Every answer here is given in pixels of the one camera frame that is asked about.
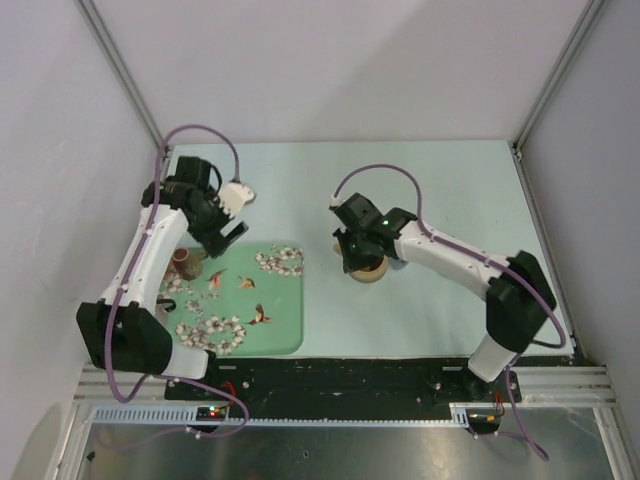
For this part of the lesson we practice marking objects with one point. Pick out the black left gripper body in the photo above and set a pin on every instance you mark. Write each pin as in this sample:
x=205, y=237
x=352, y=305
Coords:
x=212, y=219

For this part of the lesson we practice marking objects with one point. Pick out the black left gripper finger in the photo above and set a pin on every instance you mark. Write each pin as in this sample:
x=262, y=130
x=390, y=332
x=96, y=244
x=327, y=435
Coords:
x=215, y=246
x=236, y=232

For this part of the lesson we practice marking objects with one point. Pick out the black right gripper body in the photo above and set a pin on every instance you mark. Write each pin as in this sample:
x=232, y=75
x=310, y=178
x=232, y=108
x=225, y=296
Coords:
x=355, y=254

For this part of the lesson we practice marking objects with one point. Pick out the brown small cup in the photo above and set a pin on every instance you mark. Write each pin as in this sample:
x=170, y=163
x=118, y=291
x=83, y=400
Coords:
x=187, y=264

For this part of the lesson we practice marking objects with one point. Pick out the light blue coffee mug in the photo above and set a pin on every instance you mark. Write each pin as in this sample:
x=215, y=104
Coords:
x=396, y=264

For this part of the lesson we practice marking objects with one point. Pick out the pink cup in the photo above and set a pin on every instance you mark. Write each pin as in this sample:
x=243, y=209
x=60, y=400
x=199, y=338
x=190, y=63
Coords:
x=163, y=308

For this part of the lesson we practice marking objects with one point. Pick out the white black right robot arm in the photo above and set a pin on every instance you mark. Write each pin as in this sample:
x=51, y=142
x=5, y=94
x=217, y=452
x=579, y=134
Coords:
x=518, y=298

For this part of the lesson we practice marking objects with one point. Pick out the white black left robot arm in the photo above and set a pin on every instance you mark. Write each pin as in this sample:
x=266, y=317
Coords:
x=120, y=330

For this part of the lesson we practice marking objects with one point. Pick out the green floral tray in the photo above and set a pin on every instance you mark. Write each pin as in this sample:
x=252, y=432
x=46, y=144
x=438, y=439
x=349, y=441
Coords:
x=248, y=302

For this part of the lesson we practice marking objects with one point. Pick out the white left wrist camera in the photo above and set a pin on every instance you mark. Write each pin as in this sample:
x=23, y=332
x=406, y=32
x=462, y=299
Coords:
x=234, y=196

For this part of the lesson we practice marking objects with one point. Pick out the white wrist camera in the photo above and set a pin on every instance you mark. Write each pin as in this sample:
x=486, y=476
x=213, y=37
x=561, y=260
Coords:
x=234, y=196
x=334, y=202

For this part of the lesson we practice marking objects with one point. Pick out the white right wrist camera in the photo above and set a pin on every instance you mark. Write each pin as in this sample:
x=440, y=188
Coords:
x=334, y=202

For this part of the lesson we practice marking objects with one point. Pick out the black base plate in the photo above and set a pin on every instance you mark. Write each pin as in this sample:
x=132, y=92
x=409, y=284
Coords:
x=310, y=389

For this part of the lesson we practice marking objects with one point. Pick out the aluminium frame rail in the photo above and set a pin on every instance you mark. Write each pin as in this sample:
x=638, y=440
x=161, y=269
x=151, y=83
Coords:
x=93, y=385

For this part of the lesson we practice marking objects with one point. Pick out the left aluminium corner post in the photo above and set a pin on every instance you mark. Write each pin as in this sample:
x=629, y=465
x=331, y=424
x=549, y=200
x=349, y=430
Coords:
x=117, y=63

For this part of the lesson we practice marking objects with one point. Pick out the aluminium corner post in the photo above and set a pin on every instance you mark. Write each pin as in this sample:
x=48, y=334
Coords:
x=117, y=63
x=575, y=43

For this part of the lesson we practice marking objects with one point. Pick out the right aluminium corner post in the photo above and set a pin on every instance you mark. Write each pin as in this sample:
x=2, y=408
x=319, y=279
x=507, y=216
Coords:
x=575, y=43

